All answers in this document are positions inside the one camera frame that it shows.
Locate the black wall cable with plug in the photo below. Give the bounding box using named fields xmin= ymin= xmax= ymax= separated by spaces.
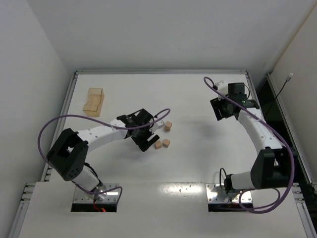
xmin=264 ymin=72 xmax=294 ymax=119

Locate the metal base plate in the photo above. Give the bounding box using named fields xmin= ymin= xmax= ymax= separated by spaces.
xmin=206 ymin=183 xmax=253 ymax=204
xmin=73 ymin=183 xmax=121 ymax=205

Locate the purple cable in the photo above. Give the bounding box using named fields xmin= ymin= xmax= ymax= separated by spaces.
xmin=203 ymin=76 xmax=296 ymax=214
xmin=37 ymin=108 xmax=171 ymax=204

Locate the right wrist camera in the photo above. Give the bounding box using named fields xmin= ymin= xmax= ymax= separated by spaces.
xmin=215 ymin=80 xmax=228 ymax=96

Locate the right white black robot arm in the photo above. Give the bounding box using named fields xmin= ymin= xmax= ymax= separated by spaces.
xmin=210 ymin=81 xmax=296 ymax=193

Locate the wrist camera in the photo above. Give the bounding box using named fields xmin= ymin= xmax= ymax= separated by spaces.
xmin=215 ymin=80 xmax=228 ymax=96
xmin=149 ymin=120 xmax=165 ymax=133

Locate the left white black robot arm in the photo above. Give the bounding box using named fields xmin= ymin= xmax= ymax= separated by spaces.
xmin=47 ymin=109 xmax=164 ymax=195

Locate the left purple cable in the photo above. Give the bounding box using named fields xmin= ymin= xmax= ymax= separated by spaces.
xmin=37 ymin=108 xmax=171 ymax=204

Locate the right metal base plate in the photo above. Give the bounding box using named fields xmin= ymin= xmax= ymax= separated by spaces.
xmin=206 ymin=183 xmax=253 ymax=204

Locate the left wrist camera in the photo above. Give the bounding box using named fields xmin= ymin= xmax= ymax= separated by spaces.
xmin=149 ymin=120 xmax=165 ymax=133

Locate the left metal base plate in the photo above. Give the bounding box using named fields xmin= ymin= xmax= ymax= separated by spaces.
xmin=73 ymin=183 xmax=121 ymax=205

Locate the aluminium table frame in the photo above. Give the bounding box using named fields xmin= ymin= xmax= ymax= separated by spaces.
xmin=19 ymin=72 xmax=316 ymax=238

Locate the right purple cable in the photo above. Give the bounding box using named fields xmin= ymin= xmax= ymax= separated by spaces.
xmin=203 ymin=76 xmax=296 ymax=214

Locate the wooden block tray box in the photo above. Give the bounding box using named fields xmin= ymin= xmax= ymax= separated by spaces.
xmin=83 ymin=88 xmax=105 ymax=117

